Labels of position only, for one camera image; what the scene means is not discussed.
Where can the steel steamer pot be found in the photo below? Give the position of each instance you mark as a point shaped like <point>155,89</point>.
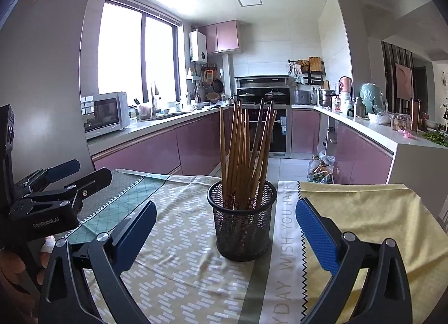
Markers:
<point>326,98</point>

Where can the black built-in oven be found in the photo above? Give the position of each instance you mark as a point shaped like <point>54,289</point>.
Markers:
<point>280,145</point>

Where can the kitchen window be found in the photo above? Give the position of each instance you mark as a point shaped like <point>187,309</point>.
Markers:
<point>119,54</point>

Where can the green leafy vegetables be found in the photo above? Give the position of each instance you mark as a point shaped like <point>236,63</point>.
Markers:
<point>435,137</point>

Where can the framed wall picture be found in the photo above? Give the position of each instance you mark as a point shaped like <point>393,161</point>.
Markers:
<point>404,82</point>

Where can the white bowl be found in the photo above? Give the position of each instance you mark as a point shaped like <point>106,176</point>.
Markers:
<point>378,119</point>

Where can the black lidded pot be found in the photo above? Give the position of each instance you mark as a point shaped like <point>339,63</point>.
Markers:
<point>274,95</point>
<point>247,95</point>

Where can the pink base cabinet run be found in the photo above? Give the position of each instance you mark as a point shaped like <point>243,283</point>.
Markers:
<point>154,148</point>
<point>360,156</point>

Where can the metal chair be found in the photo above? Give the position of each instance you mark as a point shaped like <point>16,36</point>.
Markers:
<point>442,208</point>

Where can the patterned tablecloth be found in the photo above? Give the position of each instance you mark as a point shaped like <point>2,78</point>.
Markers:
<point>175,212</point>

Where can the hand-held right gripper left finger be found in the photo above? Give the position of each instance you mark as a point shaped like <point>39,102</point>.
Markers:
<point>136,231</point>

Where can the clear plastic food container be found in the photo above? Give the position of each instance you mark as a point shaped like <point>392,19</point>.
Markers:
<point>400,122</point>

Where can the steel sink faucet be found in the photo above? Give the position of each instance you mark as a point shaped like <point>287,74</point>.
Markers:
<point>153,99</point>

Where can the bundle of wooden chopsticks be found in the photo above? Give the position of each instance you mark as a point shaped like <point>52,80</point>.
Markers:
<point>238,156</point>

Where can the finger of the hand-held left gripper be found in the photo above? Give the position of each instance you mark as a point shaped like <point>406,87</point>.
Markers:
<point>94,182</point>
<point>63,170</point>

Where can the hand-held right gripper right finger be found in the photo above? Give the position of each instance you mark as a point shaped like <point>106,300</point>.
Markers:
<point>316,236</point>

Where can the white kitchen countertop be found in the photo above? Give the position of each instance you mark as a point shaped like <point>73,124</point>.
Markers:
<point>367,127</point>

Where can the steel thermos flask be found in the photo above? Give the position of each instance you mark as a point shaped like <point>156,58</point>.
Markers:
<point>359,108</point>

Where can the white microwave oven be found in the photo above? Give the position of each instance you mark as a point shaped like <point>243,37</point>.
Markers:
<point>101,113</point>

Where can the plastic bags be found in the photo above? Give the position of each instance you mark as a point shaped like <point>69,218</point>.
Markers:
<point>322,170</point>

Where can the silver countertop appliance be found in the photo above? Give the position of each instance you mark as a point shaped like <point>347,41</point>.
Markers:
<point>301,97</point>

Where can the person's left hand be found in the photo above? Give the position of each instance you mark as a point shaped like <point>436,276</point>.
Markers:
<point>44,261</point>

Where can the white water heater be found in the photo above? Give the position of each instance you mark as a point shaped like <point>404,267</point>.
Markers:
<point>197,46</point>

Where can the black mesh holder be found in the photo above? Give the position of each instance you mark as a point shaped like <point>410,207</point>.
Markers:
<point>241,236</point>

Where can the black wall rack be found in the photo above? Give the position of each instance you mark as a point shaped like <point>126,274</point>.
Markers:
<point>315,77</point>

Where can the teal countertop appliance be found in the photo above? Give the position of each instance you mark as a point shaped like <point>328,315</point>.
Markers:
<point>371,96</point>

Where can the hanging frying pan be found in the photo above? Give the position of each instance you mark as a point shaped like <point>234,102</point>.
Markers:
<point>218,85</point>

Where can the steel range hood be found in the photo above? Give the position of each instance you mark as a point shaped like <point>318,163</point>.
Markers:
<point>262,83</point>

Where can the pink wall cabinet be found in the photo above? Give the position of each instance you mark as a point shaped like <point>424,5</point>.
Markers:
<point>225,36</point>

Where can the wooden cutting board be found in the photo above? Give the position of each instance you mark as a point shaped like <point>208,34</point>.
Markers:
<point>315,64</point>

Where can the grey refrigerator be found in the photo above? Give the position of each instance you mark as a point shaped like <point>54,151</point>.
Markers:
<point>45,82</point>

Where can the brown tumbler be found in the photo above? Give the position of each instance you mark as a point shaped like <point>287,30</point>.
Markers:
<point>415,113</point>

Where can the pink electric kettle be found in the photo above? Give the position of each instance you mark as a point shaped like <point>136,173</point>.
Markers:
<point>344,87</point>

